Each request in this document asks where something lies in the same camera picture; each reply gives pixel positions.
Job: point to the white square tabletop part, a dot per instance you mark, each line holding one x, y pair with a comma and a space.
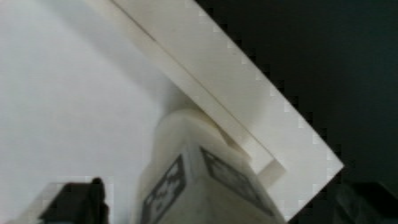
85, 96

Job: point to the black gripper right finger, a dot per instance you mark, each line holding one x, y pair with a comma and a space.
366, 204

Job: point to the white U-shaped fence wall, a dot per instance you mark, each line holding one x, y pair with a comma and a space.
232, 92

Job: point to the white leg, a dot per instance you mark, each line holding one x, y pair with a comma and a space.
199, 187

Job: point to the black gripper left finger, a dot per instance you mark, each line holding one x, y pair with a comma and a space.
78, 206

